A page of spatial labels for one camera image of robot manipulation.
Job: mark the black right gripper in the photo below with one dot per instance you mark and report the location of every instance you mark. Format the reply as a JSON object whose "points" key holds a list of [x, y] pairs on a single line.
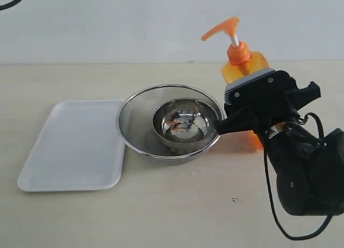
{"points": [[273, 99]]}

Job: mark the orange pump soap bottle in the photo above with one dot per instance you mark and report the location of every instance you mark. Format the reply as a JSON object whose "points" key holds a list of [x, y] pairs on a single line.
{"points": [[241, 61]]}

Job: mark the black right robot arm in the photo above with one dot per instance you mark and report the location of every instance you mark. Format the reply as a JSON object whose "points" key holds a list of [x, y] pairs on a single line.
{"points": [[309, 168]]}

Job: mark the small stainless steel bowl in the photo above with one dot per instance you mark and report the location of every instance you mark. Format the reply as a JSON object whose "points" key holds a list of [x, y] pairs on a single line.
{"points": [[184, 123]]}

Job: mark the steel mesh strainer basket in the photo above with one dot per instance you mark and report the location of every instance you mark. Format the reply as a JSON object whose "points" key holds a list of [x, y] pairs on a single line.
{"points": [[134, 123]]}

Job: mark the white rectangular plastic tray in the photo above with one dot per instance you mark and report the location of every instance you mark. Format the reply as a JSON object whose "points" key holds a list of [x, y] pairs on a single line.
{"points": [[77, 149]]}

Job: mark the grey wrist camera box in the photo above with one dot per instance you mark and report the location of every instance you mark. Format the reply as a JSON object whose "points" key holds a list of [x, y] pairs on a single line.
{"points": [[236, 85]]}

